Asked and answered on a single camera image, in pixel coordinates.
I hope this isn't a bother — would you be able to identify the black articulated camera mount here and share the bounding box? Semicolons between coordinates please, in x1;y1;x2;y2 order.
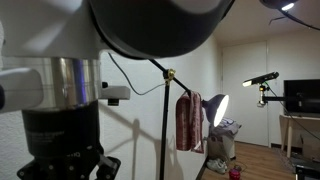
256;84;306;108

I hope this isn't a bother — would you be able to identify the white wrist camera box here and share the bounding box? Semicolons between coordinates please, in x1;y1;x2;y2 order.
99;81;132;107

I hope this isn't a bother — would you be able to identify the grey laundry basket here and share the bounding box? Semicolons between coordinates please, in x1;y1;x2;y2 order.
207;128;236;162

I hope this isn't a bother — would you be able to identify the red bottle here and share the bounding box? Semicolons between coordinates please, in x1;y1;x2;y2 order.
228;164;242;180

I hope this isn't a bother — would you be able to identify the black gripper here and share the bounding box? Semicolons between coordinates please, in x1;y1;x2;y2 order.
16;100;122;180

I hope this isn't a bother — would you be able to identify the black lamp head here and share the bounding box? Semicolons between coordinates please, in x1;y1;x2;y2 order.
201;93;231;128

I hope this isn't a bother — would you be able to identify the pile of grey clothes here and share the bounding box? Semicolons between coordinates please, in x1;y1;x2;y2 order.
213;117;242;137

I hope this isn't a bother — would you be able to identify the red patterned towel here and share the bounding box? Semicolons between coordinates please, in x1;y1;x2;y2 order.
174;90;205;155

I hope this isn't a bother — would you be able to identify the black camera cable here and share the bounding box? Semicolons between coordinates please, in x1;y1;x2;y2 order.
265;83;320;142

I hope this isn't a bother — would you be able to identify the white sneaker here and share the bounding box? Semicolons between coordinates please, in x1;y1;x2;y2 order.
205;158;224;170
213;161;229;175

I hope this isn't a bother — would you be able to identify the grey lamp cord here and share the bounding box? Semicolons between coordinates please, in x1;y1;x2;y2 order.
107;52;167;97

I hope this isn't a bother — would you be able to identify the plain white door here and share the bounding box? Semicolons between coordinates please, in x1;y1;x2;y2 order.
221;40;269;147

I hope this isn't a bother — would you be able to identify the black boom lamp stand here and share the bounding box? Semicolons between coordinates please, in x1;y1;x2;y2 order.
147;58;194;180

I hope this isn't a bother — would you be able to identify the black flat screen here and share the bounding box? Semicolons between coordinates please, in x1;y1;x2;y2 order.
283;78;320;116

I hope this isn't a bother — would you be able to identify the ceiling light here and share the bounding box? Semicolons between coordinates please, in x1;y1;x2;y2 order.
280;1;296;12

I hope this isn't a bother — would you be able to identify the light wooden table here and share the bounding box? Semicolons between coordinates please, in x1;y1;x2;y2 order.
278;113;320;158

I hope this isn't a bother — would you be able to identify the black stereo camera bar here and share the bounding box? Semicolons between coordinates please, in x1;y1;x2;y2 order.
242;71;280;88

